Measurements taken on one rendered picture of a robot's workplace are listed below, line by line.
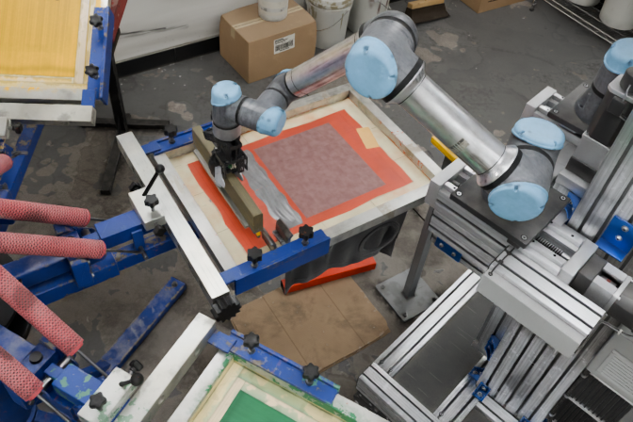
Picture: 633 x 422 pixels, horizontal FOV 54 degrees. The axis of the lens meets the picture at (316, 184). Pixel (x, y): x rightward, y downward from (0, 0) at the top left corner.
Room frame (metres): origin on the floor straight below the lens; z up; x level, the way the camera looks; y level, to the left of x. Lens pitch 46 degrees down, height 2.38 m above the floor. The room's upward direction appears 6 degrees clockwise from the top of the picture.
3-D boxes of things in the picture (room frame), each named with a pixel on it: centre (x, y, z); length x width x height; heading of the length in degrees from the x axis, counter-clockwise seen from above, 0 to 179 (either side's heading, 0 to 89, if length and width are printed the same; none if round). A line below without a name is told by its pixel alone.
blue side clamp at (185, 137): (1.49, 0.41, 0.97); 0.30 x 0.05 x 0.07; 127
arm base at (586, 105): (1.49, -0.81, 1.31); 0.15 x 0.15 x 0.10
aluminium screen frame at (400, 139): (1.41, 0.05, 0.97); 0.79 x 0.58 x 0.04; 127
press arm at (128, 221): (1.07, 0.50, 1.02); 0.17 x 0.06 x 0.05; 127
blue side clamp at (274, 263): (1.04, 0.08, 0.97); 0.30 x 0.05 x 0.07; 127
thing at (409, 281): (1.65, -0.47, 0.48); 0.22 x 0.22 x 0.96; 37
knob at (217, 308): (0.85, 0.20, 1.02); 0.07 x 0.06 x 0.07; 127
